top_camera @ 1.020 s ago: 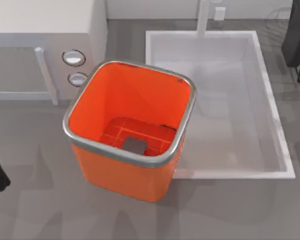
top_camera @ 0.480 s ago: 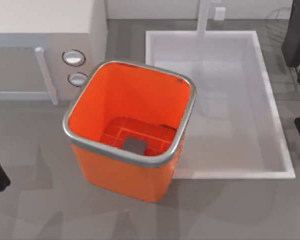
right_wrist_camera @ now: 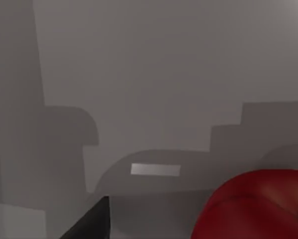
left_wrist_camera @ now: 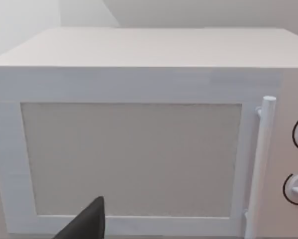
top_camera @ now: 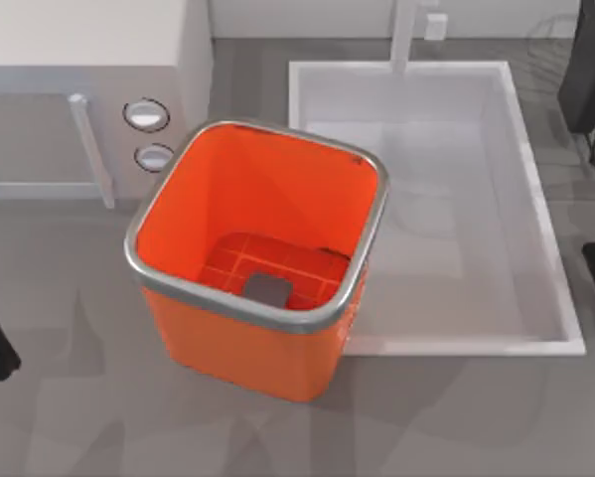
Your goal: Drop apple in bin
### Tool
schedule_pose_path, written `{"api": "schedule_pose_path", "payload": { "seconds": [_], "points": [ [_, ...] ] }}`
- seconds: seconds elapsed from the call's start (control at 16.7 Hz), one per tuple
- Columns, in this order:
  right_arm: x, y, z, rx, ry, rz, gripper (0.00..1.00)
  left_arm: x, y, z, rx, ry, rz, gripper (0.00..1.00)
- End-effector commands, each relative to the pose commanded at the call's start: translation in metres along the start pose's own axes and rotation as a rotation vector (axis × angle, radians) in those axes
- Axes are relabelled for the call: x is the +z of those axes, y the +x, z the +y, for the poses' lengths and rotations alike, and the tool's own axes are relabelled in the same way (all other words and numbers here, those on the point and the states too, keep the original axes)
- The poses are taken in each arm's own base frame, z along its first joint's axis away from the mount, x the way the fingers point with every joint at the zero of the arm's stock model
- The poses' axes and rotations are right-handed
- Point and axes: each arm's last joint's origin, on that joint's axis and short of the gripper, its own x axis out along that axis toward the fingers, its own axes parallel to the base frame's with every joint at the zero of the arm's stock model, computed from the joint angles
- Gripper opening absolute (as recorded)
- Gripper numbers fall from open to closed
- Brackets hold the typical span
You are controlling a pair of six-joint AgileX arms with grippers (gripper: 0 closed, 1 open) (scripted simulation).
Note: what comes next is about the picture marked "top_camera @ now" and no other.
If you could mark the tall white tap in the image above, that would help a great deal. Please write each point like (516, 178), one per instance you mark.
(402, 35)

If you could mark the microwave oven door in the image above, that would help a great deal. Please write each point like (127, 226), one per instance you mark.
(29, 144)

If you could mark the small white microwave knob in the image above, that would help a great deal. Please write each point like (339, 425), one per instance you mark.
(153, 157)

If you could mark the white sink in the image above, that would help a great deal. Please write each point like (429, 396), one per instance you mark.
(476, 199)

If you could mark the pale microwave oven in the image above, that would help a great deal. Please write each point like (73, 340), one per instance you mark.
(78, 40)

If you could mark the large white microwave knob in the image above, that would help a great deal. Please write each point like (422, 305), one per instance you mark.
(145, 115)

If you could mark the orange bin with metal rim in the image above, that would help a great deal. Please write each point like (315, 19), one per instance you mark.
(257, 348)

